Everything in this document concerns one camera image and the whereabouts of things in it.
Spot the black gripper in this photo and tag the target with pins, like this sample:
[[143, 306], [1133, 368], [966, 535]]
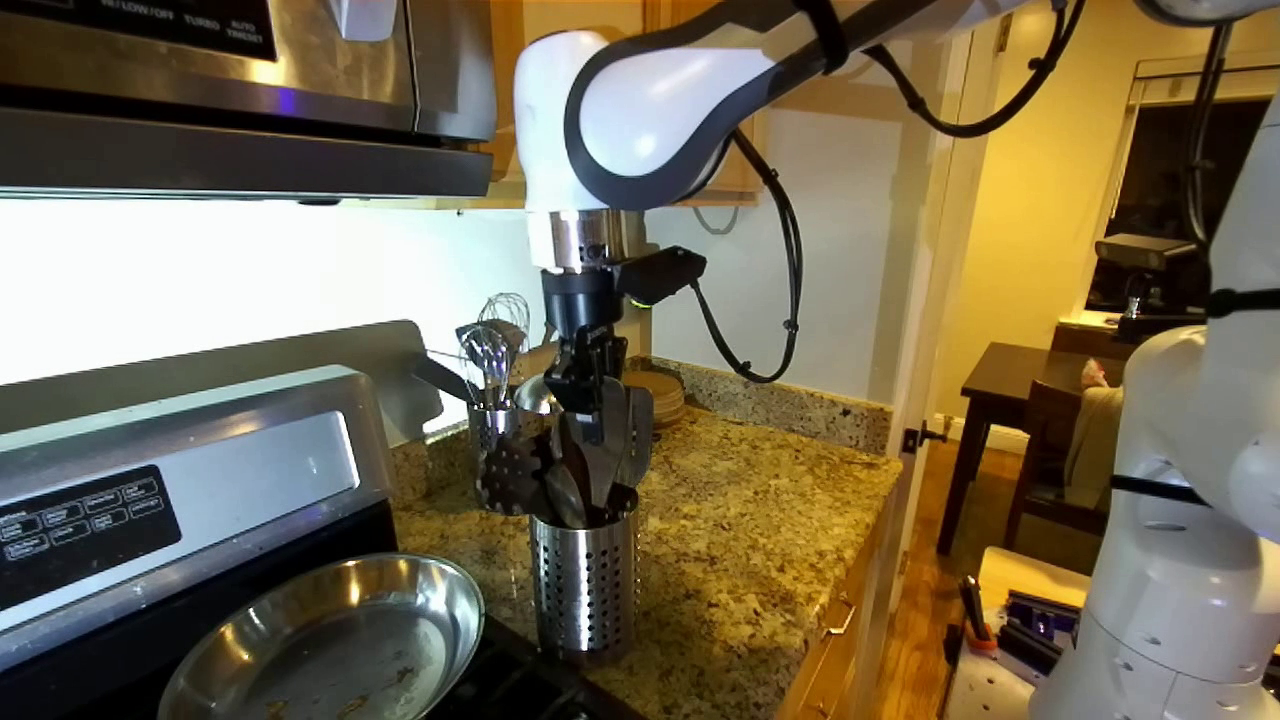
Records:
[[584, 306]]

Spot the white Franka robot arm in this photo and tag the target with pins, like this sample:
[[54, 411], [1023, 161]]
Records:
[[667, 104]]

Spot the round wooden bowl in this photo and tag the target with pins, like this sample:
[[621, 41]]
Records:
[[663, 396]]

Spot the small steel utensil holder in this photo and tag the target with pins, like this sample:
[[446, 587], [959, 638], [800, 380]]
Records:
[[495, 420]]

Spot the black slotted utensil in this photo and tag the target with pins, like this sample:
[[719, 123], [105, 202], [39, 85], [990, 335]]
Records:
[[506, 472]]

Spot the perforated steel utensil holder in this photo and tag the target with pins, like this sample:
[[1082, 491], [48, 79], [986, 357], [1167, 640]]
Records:
[[581, 587]]

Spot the wooden base cabinet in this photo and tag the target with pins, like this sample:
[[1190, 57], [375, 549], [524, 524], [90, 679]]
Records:
[[842, 666]]

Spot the stainless steel frying pan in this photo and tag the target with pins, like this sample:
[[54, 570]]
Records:
[[321, 654]]

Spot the stainless steel stove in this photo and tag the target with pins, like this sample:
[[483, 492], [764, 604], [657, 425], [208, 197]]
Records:
[[201, 492]]

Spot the dark wooden table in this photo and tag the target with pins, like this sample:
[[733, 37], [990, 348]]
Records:
[[1003, 373]]

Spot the black and red tool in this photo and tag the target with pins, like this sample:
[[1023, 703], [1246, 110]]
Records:
[[977, 620]]

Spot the dark wooden chair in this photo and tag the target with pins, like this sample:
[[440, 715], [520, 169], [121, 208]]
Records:
[[1054, 402]]

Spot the white robot stand top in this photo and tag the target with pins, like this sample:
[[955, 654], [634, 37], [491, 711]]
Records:
[[980, 684]]

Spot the stainless steel microwave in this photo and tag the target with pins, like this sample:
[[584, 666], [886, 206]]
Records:
[[201, 82]]

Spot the black electronics box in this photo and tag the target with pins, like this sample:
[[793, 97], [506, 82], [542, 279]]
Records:
[[1043, 635]]

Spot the beige cushion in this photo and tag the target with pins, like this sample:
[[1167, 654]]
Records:
[[1103, 441]]

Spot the black device with grey top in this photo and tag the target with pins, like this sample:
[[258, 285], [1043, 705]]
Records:
[[1142, 250]]

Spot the dark window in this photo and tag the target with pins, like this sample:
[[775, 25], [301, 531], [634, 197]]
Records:
[[1161, 172]]

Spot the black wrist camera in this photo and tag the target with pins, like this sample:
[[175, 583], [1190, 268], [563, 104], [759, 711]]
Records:
[[663, 273]]

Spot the small black wall fixture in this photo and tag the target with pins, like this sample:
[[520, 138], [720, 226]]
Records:
[[912, 438]]

